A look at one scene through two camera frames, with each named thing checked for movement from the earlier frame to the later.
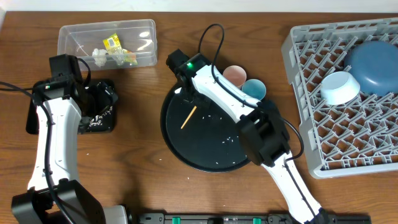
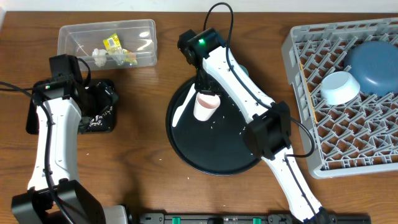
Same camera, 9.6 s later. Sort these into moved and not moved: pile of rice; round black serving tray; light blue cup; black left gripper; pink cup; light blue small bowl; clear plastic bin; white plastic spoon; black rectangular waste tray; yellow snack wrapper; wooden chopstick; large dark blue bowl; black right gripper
Moved: pink cup; white plastic spoon; light blue cup; wooden chopstick; black right gripper
Not moved: light blue small bowl; pile of rice; round black serving tray; black left gripper; yellow snack wrapper; black rectangular waste tray; large dark blue bowl; clear plastic bin
